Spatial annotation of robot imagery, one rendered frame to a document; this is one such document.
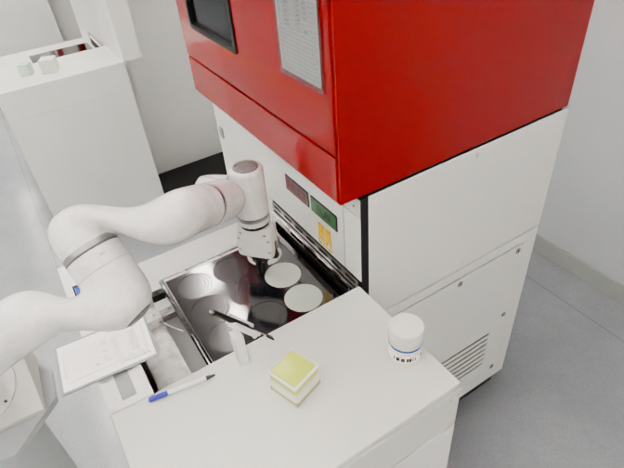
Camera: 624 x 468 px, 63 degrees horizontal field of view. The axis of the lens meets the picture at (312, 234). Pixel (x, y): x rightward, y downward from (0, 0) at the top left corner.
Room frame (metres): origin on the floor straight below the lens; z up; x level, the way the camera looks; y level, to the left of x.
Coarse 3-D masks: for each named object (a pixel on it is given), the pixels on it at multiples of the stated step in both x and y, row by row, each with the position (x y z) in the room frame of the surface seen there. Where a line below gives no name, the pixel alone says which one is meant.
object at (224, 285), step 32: (224, 256) 1.14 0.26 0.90; (288, 256) 1.11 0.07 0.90; (192, 288) 1.02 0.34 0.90; (224, 288) 1.01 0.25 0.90; (256, 288) 1.00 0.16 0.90; (288, 288) 0.99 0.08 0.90; (320, 288) 0.97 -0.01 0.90; (192, 320) 0.90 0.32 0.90; (224, 320) 0.89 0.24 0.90; (256, 320) 0.88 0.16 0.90; (288, 320) 0.87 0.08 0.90; (224, 352) 0.79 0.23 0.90
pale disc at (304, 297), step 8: (296, 288) 0.98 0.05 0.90; (304, 288) 0.98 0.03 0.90; (312, 288) 0.98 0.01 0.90; (288, 296) 0.95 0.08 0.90; (296, 296) 0.95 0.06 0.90; (304, 296) 0.95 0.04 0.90; (312, 296) 0.95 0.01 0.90; (320, 296) 0.94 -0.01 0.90; (288, 304) 0.93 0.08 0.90; (296, 304) 0.93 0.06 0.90; (304, 304) 0.92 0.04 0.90; (312, 304) 0.92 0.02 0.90
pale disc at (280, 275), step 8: (280, 264) 1.09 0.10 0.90; (288, 264) 1.08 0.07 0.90; (272, 272) 1.05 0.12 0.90; (280, 272) 1.05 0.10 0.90; (288, 272) 1.05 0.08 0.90; (296, 272) 1.04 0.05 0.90; (272, 280) 1.02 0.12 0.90; (280, 280) 1.02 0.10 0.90; (288, 280) 1.01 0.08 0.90; (296, 280) 1.01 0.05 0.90
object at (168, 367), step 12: (156, 336) 0.88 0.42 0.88; (168, 336) 0.87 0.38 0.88; (168, 348) 0.83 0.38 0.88; (156, 360) 0.80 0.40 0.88; (168, 360) 0.80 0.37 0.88; (180, 360) 0.79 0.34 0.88; (156, 372) 0.76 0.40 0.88; (168, 372) 0.76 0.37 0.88; (180, 372) 0.76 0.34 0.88; (156, 384) 0.73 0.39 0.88; (168, 384) 0.73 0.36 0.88
